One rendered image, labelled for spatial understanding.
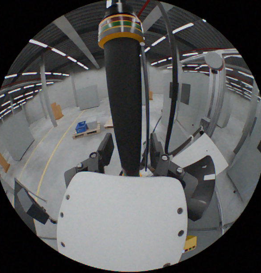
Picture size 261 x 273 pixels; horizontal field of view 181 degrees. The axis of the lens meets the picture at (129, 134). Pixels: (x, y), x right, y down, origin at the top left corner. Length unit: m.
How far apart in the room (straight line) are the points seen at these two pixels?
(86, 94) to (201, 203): 7.60
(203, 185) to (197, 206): 0.06
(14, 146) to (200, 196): 6.32
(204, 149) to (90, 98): 7.45
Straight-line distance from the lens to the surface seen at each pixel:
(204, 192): 0.23
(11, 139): 6.17
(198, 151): 0.54
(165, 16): 0.20
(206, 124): 0.65
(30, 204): 0.73
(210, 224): 1.06
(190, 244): 0.66
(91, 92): 7.39
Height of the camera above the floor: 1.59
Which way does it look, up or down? 35 degrees down
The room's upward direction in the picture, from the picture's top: 4 degrees counter-clockwise
